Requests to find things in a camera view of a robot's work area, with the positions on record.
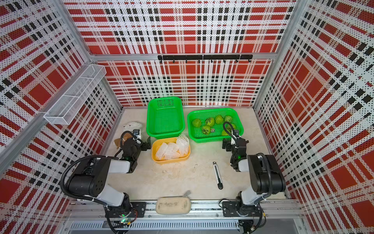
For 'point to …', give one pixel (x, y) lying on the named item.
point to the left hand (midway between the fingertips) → (144, 136)
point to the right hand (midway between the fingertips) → (233, 137)
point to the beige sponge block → (173, 205)
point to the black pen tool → (219, 184)
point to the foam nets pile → (174, 150)
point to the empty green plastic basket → (165, 117)
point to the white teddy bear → (130, 126)
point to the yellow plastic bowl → (156, 145)
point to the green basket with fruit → (205, 126)
